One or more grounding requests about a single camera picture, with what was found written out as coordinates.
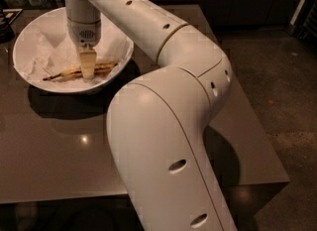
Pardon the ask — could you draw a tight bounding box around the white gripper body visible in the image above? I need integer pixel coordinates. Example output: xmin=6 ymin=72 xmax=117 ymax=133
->
xmin=67 ymin=19 xmax=101 ymax=47

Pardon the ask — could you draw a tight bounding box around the white bowl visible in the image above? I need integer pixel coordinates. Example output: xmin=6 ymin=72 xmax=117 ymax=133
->
xmin=12 ymin=6 xmax=135 ymax=95

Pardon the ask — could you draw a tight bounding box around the white crumpled paper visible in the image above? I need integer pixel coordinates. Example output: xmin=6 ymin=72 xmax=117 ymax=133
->
xmin=25 ymin=13 xmax=133 ymax=89

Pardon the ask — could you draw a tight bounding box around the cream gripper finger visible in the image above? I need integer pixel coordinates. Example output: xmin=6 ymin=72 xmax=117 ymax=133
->
xmin=78 ymin=45 xmax=97 ymax=79

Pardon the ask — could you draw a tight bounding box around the yellow banana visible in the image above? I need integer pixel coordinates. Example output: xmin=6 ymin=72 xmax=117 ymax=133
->
xmin=44 ymin=61 xmax=117 ymax=81

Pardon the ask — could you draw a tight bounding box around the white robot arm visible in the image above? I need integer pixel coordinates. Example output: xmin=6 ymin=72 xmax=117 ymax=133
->
xmin=67 ymin=0 xmax=237 ymax=231

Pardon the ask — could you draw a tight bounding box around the black tray with items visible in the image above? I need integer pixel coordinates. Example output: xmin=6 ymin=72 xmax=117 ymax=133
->
xmin=0 ymin=9 xmax=22 ymax=44

